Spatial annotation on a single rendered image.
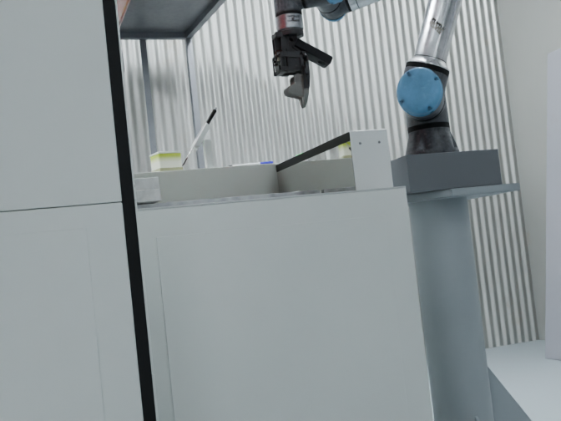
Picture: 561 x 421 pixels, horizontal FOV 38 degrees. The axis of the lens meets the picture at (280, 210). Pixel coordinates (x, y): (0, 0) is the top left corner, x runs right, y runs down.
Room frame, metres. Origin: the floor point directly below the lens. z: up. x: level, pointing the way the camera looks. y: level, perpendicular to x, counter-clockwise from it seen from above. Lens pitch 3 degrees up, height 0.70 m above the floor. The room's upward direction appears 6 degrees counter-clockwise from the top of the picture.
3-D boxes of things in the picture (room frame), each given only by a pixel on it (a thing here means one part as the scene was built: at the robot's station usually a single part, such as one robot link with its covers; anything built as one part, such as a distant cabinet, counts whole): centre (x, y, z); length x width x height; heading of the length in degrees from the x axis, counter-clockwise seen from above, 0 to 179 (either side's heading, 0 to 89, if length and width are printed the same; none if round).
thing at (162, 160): (2.36, 0.32, 1.00); 0.07 x 0.07 x 0.07; 30
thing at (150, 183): (1.87, 0.32, 0.89); 0.08 x 0.03 x 0.03; 108
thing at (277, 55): (2.20, -0.07, 1.25); 0.09 x 0.08 x 0.12; 108
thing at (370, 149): (2.09, -0.13, 0.89); 0.55 x 0.09 x 0.14; 18
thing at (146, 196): (2.01, 0.37, 0.87); 0.36 x 0.08 x 0.03; 18
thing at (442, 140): (2.24, -0.44, 0.96); 0.15 x 0.15 x 0.10
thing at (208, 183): (2.44, 0.26, 0.89); 0.62 x 0.35 x 0.14; 108
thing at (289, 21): (2.20, -0.08, 1.33); 0.08 x 0.08 x 0.05
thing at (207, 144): (2.31, 0.20, 1.03); 0.06 x 0.04 x 0.13; 108
